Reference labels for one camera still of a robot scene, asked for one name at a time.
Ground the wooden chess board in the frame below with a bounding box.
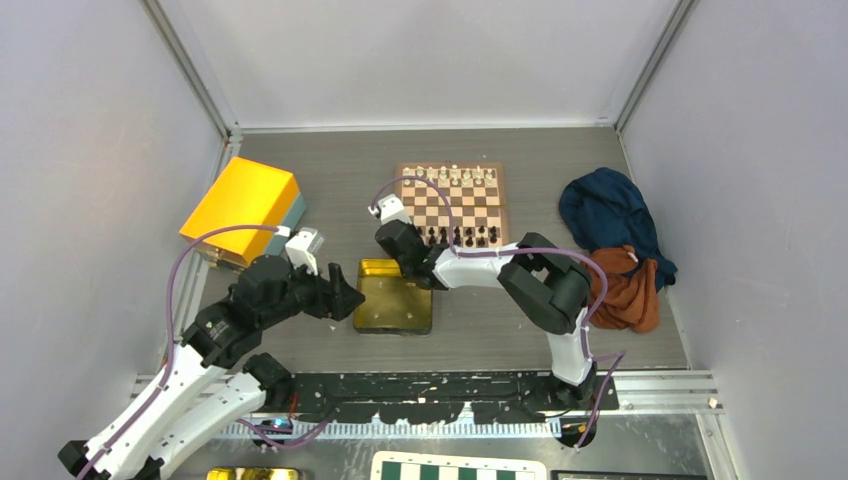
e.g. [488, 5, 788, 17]
[395, 162, 511, 248]

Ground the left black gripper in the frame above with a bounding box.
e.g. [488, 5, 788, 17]
[260, 255, 364, 328]

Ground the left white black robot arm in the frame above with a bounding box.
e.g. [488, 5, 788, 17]
[58, 255, 365, 479]

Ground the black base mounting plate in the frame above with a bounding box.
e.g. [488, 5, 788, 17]
[259, 371, 619, 425]

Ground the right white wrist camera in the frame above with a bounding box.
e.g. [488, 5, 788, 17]
[368, 194, 412, 225]

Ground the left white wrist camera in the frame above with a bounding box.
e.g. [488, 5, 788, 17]
[276, 226, 325, 276]

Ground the green white chess mat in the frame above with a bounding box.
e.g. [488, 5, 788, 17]
[370, 451, 550, 480]

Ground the rust orange cloth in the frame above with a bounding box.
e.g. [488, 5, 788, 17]
[590, 245, 660, 333]

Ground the gold metal tray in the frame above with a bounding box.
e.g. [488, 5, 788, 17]
[353, 258, 433, 336]

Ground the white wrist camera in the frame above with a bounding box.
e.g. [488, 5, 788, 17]
[276, 226, 325, 276]
[368, 194, 412, 225]

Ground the dark blue cloth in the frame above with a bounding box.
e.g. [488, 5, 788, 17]
[558, 167, 678, 290]

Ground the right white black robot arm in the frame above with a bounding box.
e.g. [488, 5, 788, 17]
[375, 220, 597, 411]

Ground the orange yellow box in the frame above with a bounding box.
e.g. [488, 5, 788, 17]
[179, 156, 306, 270]

